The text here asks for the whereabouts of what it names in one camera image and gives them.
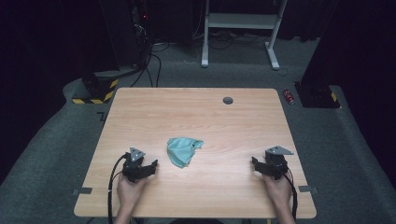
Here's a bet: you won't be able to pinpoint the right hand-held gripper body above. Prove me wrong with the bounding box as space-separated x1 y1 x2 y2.
263 146 295 181

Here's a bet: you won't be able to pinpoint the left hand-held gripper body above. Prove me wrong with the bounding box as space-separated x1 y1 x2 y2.
121 147 151 184

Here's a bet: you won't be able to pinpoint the teal cloth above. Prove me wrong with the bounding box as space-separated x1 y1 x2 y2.
166 137 205 170

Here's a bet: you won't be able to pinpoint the person's right hand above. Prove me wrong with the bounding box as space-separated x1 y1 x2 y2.
261 172 294 209

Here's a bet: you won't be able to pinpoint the person's left hand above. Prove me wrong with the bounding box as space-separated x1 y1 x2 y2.
116 173 148 209

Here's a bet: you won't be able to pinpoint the grey tape strip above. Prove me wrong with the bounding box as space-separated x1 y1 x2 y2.
298 185 319 195
72 187 93 196

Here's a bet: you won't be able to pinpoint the red can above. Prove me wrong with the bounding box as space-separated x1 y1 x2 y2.
282 89 296 105

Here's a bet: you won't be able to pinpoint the black stand base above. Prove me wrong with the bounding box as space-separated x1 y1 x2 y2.
293 81 341 109

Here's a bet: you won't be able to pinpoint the yellow-black striped stand base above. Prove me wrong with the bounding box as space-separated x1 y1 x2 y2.
71 72 120 105

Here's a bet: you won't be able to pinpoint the dark equipment rack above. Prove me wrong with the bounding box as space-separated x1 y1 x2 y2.
130 0 152 68

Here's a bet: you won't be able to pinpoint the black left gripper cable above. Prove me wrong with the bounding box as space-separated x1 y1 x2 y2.
106 152 130 224

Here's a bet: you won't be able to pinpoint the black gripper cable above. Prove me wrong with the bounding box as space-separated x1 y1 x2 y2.
282 167 299 221
106 152 130 224

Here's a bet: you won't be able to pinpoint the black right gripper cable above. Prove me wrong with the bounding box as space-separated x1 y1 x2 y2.
282 167 299 221

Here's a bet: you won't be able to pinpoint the black floor cables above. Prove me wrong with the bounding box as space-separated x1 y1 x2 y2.
130 40 171 89

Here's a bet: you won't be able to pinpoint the white metal stand frame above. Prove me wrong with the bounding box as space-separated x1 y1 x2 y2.
200 0 290 71

